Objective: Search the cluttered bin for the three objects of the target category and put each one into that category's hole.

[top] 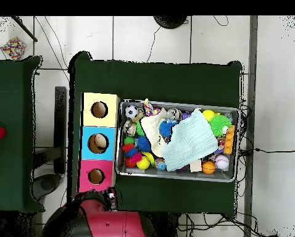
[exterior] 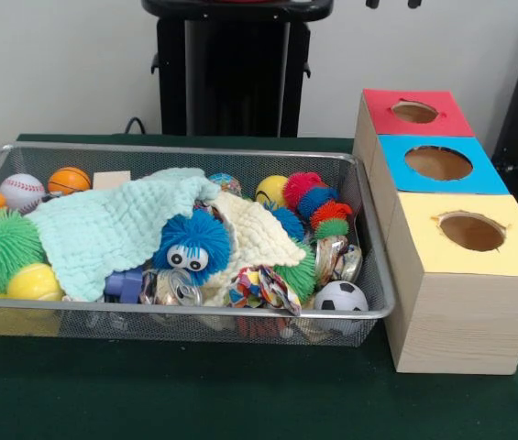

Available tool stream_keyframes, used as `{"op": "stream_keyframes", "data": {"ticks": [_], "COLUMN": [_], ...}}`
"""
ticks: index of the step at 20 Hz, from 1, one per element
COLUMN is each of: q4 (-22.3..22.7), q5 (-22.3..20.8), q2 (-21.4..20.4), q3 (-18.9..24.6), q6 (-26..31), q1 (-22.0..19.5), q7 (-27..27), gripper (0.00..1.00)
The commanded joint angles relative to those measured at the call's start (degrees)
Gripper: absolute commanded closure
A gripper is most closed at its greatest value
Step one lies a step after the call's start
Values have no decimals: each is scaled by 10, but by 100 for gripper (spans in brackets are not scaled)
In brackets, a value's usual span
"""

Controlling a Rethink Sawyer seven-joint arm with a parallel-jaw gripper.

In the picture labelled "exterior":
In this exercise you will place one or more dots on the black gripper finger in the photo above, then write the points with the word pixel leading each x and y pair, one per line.
pixel 413 3
pixel 372 3

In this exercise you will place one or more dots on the mint green waffle cloth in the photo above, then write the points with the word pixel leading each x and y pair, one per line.
pixel 102 229

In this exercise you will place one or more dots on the wooden box with three holes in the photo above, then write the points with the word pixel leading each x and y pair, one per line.
pixel 465 316

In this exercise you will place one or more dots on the multicolour fuzzy caterpillar toy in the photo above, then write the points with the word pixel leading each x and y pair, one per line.
pixel 313 197

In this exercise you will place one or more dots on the yellow smooth ball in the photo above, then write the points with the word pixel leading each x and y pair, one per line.
pixel 271 190

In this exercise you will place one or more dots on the cream waffle cloth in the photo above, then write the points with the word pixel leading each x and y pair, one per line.
pixel 258 229

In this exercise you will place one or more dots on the blue fuzzy ball with eyes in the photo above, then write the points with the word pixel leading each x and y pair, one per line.
pixel 194 234

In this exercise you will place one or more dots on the black and white soccer ball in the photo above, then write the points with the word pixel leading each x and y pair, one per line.
pixel 341 297

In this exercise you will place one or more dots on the orange basketball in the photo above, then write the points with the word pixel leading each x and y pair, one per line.
pixel 69 180

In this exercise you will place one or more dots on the white baseball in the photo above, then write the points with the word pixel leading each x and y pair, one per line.
pixel 21 190

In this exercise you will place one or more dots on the dark green table cloth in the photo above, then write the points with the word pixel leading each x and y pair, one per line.
pixel 194 403

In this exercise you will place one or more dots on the yellow tennis ball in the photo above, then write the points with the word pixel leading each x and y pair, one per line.
pixel 34 284

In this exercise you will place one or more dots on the green fuzzy ball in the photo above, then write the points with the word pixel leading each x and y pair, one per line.
pixel 2 247

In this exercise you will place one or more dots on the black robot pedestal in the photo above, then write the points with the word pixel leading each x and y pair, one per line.
pixel 231 78

